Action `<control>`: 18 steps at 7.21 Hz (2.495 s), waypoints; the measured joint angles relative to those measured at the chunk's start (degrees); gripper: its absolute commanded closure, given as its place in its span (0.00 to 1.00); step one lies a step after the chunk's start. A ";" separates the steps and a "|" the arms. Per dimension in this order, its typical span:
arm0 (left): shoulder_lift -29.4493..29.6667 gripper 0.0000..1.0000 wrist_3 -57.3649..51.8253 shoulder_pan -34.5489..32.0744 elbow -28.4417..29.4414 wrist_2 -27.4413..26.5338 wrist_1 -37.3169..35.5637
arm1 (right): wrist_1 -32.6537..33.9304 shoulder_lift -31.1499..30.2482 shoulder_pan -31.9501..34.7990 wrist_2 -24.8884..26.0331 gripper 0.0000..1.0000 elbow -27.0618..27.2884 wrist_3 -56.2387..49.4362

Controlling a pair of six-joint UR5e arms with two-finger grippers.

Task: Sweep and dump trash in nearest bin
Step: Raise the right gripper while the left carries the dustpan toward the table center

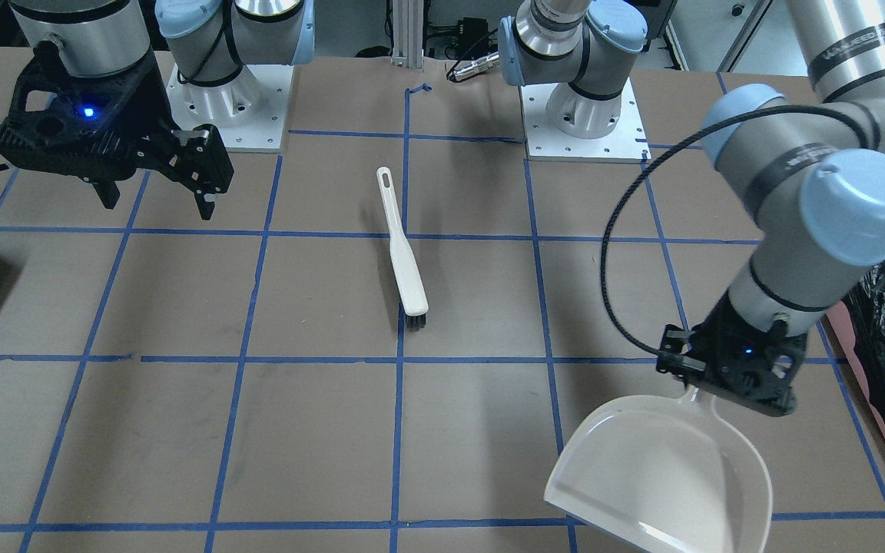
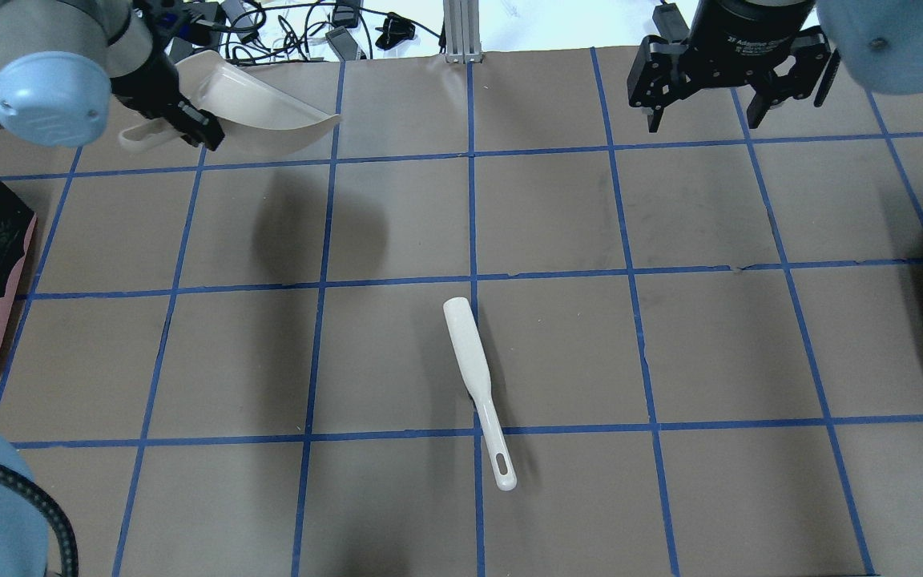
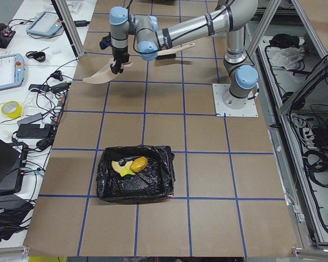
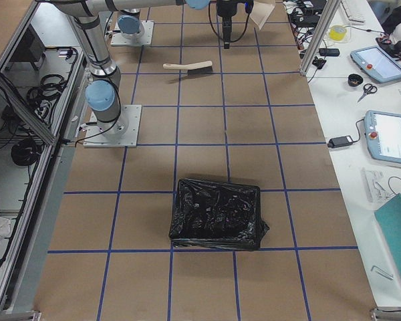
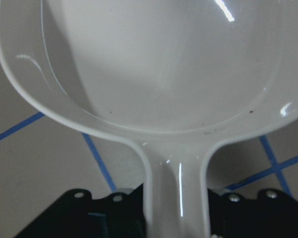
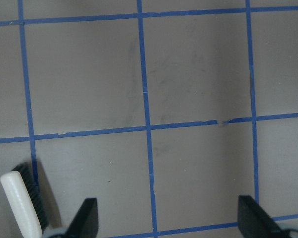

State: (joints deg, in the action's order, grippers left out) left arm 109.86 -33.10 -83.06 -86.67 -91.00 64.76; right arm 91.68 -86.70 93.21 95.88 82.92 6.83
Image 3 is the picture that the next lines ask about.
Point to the black power brick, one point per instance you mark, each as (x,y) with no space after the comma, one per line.
(34,131)

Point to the black laptop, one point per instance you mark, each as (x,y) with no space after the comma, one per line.
(12,163)

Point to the far blue teach pendant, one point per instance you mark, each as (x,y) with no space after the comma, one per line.
(46,25)

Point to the near blue teach pendant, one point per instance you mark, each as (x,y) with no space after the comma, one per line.
(12,71)

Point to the white crumpled cloth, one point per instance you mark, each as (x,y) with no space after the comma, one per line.
(288,58)

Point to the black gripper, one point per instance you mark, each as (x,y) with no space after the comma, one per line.
(120,57)

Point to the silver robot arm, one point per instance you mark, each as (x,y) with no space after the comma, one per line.
(152,42)

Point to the white plastic dustpan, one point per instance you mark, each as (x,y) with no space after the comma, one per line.
(105,74)

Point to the black trash bag bin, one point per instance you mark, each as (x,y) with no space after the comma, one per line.
(156,181)

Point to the black handled scissors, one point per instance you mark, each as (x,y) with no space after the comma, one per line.
(31,53)

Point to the blue teach pendant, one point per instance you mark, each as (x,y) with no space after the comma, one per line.
(46,25)
(12,71)

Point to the yellow tape roll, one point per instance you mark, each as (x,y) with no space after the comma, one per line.
(11,109)

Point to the yellow sponge piece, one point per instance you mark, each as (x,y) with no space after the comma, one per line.
(127,173)

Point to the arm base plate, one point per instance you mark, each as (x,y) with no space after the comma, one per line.
(227,105)

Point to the brown wrinkled potato toy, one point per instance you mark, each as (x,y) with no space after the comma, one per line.
(139,164)

